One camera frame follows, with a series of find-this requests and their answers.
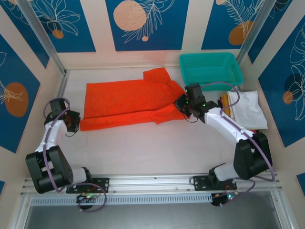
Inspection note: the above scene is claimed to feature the orange t-shirt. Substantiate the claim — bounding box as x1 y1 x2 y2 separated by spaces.
80 67 188 131

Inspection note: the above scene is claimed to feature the dark navy folded t-shirt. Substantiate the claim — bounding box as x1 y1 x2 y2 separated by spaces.
217 97 226 113

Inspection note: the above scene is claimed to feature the yellow folded t-shirt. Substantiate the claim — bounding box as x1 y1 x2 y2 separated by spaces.
221 93 235 119

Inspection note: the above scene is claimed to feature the teal plastic mesh basket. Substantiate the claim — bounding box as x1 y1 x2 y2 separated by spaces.
179 52 244 93

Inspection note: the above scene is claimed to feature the white folded t-shirt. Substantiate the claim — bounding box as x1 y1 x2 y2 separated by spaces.
227 90 268 131

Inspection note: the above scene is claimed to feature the aluminium side rail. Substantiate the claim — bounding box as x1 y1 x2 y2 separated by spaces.
47 71 70 115
270 164 279 182

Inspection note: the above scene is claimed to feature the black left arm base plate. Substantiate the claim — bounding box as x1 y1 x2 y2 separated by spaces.
66 177 110 194

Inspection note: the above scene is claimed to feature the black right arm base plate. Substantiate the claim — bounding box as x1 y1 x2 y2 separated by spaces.
192 175 238 191

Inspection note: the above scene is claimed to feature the blue floral wall panel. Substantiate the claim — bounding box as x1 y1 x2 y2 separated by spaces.
201 0 265 51
258 22 305 148
247 0 305 65
105 0 190 52
0 0 51 69
27 0 96 53
0 33 41 154

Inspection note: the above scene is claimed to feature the aluminium mounting rail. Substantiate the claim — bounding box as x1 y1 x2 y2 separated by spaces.
20 173 283 196

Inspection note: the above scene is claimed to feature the aluminium frame post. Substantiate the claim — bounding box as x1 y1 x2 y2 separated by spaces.
17 0 70 77
235 0 272 65

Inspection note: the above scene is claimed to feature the grey slotted cable duct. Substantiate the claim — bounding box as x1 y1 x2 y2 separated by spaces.
30 193 213 206

